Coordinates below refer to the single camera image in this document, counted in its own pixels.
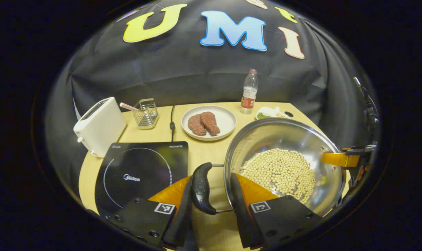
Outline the white round plate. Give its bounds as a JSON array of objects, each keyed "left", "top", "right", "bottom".
[{"left": 181, "top": 105, "right": 237, "bottom": 141}]

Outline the white toaster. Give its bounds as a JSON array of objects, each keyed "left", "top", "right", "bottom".
[{"left": 73, "top": 97, "right": 127, "bottom": 158}]

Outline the steel pot with black handle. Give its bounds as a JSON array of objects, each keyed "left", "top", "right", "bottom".
[{"left": 191, "top": 117, "right": 347, "bottom": 217}]

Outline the clear water bottle red label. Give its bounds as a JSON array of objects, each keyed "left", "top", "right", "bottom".
[{"left": 240, "top": 69, "right": 259, "bottom": 115}]

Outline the dark metal stand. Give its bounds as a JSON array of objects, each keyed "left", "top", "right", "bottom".
[{"left": 353, "top": 77, "right": 379, "bottom": 140}]

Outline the black power cable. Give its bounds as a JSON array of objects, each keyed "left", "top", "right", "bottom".
[{"left": 170, "top": 105, "right": 176, "bottom": 142}]

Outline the black induction cooktop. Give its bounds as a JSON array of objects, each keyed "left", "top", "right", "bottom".
[{"left": 94, "top": 141, "right": 189, "bottom": 218}]

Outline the white divided bean tray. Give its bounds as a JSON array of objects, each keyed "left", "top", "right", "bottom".
[{"left": 255, "top": 106, "right": 290, "bottom": 121}]

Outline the pile of yellow soybeans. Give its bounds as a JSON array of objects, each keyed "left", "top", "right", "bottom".
[{"left": 240, "top": 148, "right": 316, "bottom": 204}]

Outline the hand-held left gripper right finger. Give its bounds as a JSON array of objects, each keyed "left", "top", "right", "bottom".
[{"left": 230, "top": 173, "right": 323, "bottom": 250}]

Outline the brown meat piece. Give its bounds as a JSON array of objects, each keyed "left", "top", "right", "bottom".
[
  {"left": 200, "top": 112, "right": 221, "bottom": 136},
  {"left": 188, "top": 114, "right": 207, "bottom": 136}
]

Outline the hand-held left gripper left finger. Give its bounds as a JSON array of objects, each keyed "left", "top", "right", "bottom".
[{"left": 106, "top": 175, "right": 194, "bottom": 249}]

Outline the metal wire rack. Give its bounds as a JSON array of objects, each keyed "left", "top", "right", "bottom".
[{"left": 132, "top": 98, "right": 159, "bottom": 130}]

